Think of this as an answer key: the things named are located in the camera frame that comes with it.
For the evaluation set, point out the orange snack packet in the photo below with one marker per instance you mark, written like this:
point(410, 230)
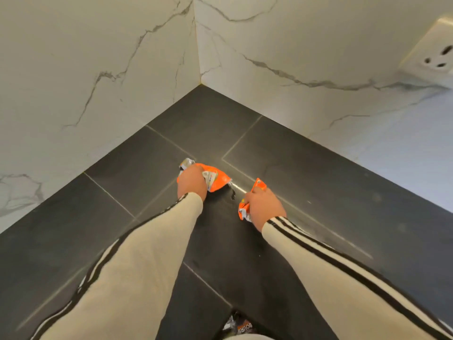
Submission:
point(217, 178)

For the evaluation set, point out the person's right fingers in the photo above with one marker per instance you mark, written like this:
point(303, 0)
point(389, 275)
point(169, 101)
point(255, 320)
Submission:
point(248, 198)

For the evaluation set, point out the person's right forearm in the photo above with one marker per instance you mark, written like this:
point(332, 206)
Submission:
point(350, 283)

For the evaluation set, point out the torn orange packet piece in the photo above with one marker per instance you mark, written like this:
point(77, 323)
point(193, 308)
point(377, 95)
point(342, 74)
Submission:
point(244, 209)

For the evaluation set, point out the dark snack packet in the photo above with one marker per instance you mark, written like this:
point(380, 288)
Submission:
point(240, 325)

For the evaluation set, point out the white wall socket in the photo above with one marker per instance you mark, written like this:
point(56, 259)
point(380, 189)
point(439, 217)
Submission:
point(430, 54)

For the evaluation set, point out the person's left hand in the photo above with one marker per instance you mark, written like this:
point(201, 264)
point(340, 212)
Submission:
point(191, 183)

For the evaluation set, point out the person's left forearm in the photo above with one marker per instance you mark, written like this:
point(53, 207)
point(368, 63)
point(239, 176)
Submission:
point(134, 276)

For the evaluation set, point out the person's right hand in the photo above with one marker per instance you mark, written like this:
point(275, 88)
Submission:
point(265, 208)

